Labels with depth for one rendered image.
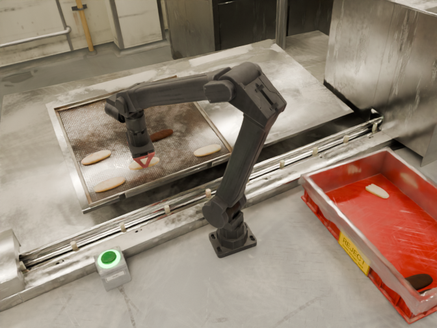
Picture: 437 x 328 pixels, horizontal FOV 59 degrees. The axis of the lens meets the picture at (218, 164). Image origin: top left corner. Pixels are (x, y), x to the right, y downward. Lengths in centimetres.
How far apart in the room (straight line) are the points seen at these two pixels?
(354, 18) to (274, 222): 78
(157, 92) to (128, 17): 362
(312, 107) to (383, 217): 54
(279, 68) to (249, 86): 100
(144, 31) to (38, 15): 109
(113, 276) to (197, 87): 52
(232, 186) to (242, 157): 11
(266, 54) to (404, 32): 66
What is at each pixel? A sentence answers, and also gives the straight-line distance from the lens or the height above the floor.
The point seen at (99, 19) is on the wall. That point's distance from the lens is 479.
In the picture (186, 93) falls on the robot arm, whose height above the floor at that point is 128.
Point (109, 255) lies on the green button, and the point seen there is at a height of 91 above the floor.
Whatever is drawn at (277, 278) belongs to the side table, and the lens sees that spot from 106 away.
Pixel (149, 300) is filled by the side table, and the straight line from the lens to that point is 105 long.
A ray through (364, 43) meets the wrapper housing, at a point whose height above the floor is 114.
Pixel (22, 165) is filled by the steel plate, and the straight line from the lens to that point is 162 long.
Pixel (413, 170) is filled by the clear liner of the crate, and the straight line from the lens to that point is 129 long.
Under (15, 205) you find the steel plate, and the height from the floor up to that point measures 82.
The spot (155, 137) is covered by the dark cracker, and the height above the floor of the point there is 93.
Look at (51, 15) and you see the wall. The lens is 470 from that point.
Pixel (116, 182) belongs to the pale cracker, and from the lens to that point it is 125.
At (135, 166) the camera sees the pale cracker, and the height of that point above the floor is 95.
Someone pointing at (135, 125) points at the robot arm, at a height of 112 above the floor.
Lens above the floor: 169
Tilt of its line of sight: 39 degrees down
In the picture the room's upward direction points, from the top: 4 degrees counter-clockwise
